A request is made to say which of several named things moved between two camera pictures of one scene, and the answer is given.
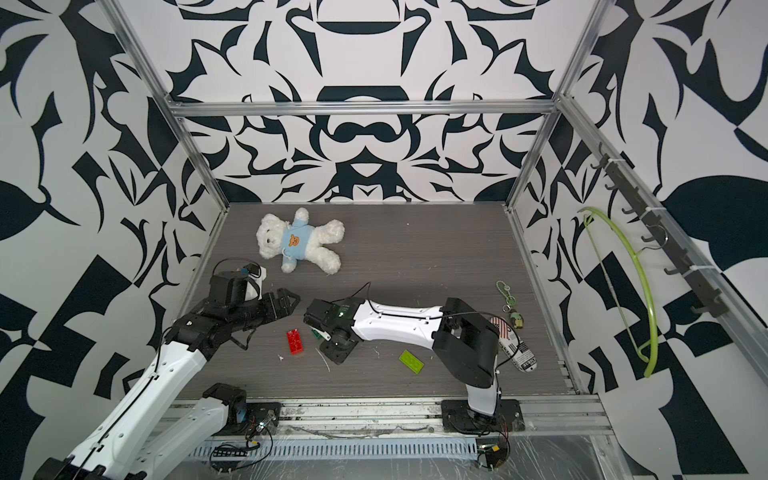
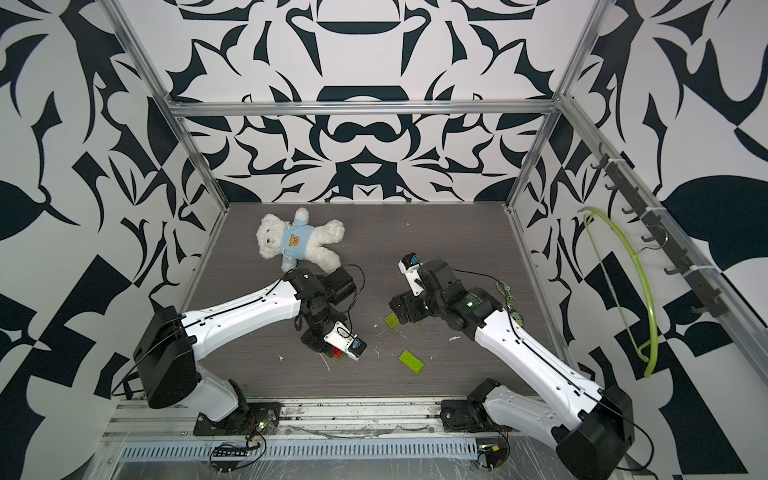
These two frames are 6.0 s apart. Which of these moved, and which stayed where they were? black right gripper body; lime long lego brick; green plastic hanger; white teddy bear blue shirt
Moved: black right gripper body
Stayed: lime long lego brick; white teddy bear blue shirt; green plastic hanger
